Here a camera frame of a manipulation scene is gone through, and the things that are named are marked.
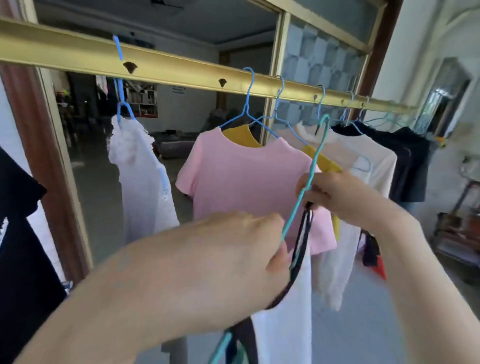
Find mustard yellow t-shirt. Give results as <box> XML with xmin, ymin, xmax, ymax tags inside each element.
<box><xmin>221</xmin><ymin>124</ymin><xmax>344</xmax><ymax>242</ymax></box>

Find pink t-shirt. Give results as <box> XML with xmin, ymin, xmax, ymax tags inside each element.
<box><xmin>175</xmin><ymin>126</ymin><xmax>338</xmax><ymax>257</ymax></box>

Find black sheer blouse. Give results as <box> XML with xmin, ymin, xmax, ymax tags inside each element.
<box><xmin>331</xmin><ymin>121</ymin><xmax>413</xmax><ymax>203</ymax></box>

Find white lace blouse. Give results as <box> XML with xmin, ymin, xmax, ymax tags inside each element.
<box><xmin>107</xmin><ymin>115</ymin><xmax>188</xmax><ymax>364</ymax></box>

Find sheer white lace-collar shirt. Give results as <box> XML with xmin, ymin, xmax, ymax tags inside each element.
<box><xmin>273</xmin><ymin>122</ymin><xmax>363</xmax><ymax>312</ymax></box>

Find black shorts with logo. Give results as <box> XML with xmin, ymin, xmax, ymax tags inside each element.
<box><xmin>389</xmin><ymin>126</ymin><xmax>431</xmax><ymax>203</ymax></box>

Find person's right forearm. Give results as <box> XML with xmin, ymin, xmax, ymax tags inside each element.
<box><xmin>371</xmin><ymin>202</ymin><xmax>480</xmax><ymax>364</ymax></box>

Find grey sofa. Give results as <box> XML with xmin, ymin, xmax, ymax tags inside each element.
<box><xmin>151</xmin><ymin>108</ymin><xmax>263</xmax><ymax>159</ymax></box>

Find person's left hand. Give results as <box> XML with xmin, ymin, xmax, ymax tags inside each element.
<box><xmin>119</xmin><ymin>211</ymin><xmax>292</xmax><ymax>338</ymax></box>

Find white black-trimmed tank top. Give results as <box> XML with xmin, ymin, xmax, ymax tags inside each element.
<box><xmin>224</xmin><ymin>201</ymin><xmax>314</xmax><ymax>364</ymax></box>

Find wooden chair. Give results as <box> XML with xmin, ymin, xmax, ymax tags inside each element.
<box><xmin>431</xmin><ymin>179</ymin><xmax>480</xmax><ymax>280</ymax></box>

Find white ornate arch frame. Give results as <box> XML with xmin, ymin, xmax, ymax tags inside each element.
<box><xmin>373</xmin><ymin>0</ymin><xmax>480</xmax><ymax>143</ymax></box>

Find ceiling lamp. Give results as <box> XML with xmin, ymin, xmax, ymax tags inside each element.
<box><xmin>149</xmin><ymin>0</ymin><xmax>185</xmax><ymax>17</ymax></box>

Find red plastic basin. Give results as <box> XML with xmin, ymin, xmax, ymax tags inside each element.
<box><xmin>373</xmin><ymin>254</ymin><xmax>388</xmax><ymax>281</ymax></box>

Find gold framed glass door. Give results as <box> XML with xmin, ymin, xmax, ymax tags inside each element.
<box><xmin>22</xmin><ymin>0</ymin><xmax>389</xmax><ymax>271</ymax></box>

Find indoor wall shelf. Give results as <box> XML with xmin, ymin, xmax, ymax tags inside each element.
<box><xmin>122</xmin><ymin>80</ymin><xmax>159</xmax><ymax>119</ymax></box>

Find black t-shirt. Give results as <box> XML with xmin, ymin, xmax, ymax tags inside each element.
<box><xmin>0</xmin><ymin>146</ymin><xmax>68</xmax><ymax>364</ymax></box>

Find brown door frame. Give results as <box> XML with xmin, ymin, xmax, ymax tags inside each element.
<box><xmin>0</xmin><ymin>0</ymin><xmax>404</xmax><ymax>287</ymax></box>

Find person's right hand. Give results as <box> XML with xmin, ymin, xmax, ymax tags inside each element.
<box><xmin>295</xmin><ymin>170</ymin><xmax>395</xmax><ymax>230</ymax></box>

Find gold clothes rail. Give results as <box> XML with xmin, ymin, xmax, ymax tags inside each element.
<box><xmin>0</xmin><ymin>16</ymin><xmax>419</xmax><ymax>114</ymax></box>

